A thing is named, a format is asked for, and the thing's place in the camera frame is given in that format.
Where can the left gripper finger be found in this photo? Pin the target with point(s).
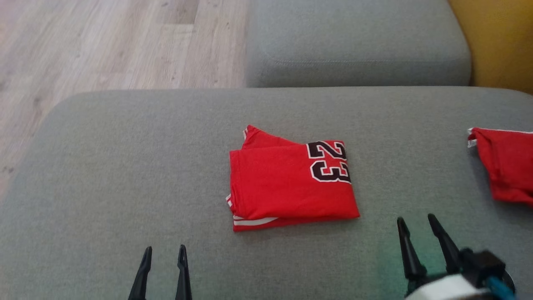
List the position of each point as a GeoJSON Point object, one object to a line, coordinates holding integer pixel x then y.
{"type": "Point", "coordinates": [183, 275]}
{"type": "Point", "coordinates": [141, 275]}

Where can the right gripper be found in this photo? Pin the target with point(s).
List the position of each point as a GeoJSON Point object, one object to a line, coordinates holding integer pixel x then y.
{"type": "Point", "coordinates": [474, 266]}

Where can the red garment with white trim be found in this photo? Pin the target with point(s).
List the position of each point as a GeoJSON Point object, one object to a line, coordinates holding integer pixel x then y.
{"type": "Point", "coordinates": [508, 166]}

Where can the red jersey garment number 23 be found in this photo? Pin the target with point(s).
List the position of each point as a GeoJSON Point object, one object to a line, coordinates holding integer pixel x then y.
{"type": "Point", "coordinates": [287, 187]}

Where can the large grey sofa seat cushion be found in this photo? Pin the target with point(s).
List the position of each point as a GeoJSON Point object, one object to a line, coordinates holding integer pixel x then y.
{"type": "Point", "coordinates": [125, 166]}

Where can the yellow pillow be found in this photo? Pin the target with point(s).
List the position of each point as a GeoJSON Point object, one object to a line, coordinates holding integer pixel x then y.
{"type": "Point", "coordinates": [499, 41]}

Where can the small grey sofa cushion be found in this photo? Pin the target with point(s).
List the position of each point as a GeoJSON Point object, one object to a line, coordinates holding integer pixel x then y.
{"type": "Point", "coordinates": [358, 33]}

